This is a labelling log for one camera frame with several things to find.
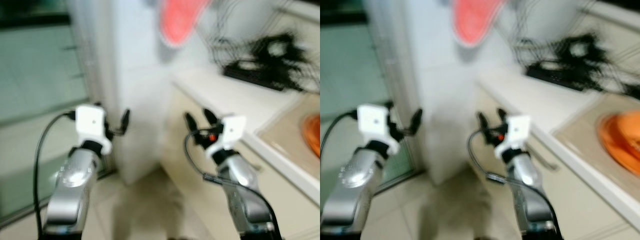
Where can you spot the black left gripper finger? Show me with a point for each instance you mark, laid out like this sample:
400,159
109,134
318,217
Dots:
125,120
416,120

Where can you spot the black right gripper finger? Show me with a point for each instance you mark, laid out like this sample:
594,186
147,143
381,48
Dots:
482,122
190,122
500,117
209,117

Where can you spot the orange plastic bowl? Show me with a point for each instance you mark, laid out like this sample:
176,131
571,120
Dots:
312,137
625,135

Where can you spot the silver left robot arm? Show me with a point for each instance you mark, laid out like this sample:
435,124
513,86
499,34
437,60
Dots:
350,185
70,185

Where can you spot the cream kitchen base cabinet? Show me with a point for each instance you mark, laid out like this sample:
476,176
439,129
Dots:
295,200
575,200

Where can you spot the white fridge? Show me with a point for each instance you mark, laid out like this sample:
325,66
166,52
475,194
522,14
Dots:
435,75
135,75

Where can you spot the glass sliding door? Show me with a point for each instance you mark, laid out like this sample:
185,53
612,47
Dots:
345,65
35,70

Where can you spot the red cutting board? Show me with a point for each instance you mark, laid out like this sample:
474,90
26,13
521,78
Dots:
475,20
180,20

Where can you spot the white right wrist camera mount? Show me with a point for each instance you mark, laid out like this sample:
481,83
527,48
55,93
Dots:
232,129
519,129

